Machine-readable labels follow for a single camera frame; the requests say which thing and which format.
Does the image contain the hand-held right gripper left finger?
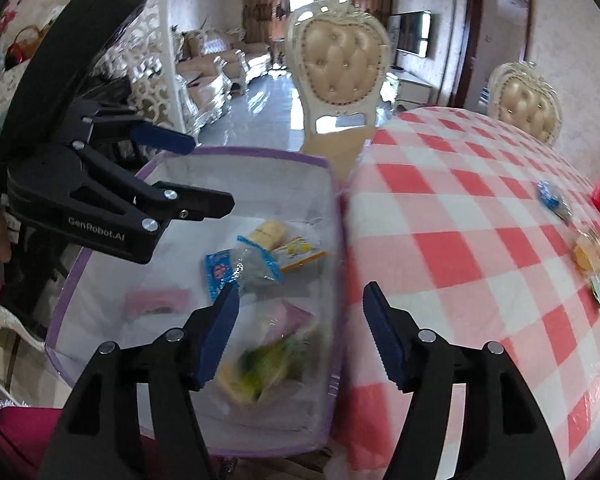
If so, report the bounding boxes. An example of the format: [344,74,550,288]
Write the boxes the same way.
[36,282,241,480]

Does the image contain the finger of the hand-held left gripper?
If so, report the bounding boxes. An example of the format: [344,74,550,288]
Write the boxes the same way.
[70,97,197,157]
[7,142,236,266]

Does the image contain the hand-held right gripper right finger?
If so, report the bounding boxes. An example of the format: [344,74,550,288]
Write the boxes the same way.
[362,281,567,480]

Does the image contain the yellow green snack packet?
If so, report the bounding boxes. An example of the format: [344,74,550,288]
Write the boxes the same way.
[214,334,309,407]

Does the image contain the pink snack packet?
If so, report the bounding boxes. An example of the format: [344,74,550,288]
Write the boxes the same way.
[124,287,190,320]

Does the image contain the blue clear snack packet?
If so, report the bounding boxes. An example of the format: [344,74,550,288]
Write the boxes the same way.
[203,234,287,307]
[536,179,575,225]

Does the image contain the clear storage bag purple trim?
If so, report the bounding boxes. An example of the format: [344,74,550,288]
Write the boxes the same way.
[44,146,345,460]

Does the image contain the cream ornate armchair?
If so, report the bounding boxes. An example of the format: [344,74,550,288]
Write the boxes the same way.
[175,30,232,137]

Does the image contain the pale pink clear packet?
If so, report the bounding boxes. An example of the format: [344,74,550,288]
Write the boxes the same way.
[259,302,317,347]

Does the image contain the white lattice partition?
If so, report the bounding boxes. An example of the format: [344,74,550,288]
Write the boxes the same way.
[124,0,184,129]

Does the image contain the orange blue label packet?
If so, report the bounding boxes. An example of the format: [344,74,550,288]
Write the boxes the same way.
[272,235,330,274]

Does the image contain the cream ornate sofa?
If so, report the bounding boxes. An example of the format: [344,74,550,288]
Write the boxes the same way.
[199,26,274,87]

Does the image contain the cream cake clear packet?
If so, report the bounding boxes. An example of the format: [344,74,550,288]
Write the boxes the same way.
[249,218,292,251]

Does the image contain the red checkered tablecloth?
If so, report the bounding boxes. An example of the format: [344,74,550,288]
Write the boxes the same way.
[329,105,600,480]

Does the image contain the brown curtains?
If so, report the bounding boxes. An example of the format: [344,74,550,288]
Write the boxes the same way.
[241,0,394,42]

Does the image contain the cream tufted chair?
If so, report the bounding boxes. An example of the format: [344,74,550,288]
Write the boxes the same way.
[486,59,564,149]
[284,0,397,157]

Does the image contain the person's red clothing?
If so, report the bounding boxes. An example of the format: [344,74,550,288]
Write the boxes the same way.
[0,279,89,480]

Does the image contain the yellow cake clear packet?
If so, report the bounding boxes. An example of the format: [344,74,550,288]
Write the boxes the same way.
[572,231,600,272]

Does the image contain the white television cabinet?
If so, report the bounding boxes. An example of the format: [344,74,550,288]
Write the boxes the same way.
[384,66,437,109]

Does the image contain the television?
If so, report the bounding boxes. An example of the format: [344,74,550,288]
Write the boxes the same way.
[394,9,433,59]

